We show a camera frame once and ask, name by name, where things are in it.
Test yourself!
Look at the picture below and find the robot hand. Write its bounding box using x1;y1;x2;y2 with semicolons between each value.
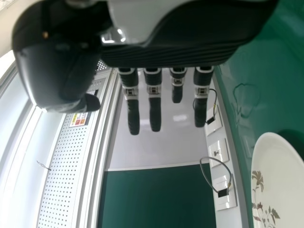
11;0;279;136

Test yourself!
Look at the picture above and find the white plate brown leaf pattern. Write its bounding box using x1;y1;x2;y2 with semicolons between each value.
250;132;304;228

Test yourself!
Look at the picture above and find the white socket strip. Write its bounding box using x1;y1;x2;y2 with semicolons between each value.
203;68;238;212

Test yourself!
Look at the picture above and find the red and yellow warning sticker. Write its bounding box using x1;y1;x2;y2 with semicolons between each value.
70;113;88;127

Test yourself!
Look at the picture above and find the grey cable with black plug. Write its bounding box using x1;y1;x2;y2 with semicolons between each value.
199;156;233;200

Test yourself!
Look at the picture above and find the thin bent wire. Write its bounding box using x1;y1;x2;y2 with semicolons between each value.
36;160;52;171

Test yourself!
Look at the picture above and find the white perforated cable duct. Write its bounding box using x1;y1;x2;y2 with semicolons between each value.
37;59;121;228

